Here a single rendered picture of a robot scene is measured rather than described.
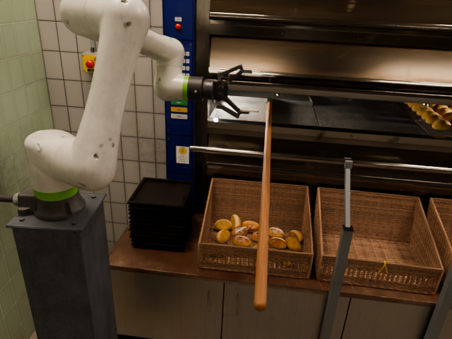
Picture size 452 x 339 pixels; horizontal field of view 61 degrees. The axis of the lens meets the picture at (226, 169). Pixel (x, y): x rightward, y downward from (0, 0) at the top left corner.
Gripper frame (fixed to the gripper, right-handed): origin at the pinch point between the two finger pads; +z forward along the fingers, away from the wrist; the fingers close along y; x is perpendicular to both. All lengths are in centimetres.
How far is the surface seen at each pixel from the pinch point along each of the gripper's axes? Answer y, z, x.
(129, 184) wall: 75, -74, -55
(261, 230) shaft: 29, 6, 49
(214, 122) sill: 31, -24, -55
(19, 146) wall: 41, -118, -22
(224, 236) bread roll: 86, -12, -27
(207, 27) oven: -17, -28, -55
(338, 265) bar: 72, 41, 5
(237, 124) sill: 32, -11, -55
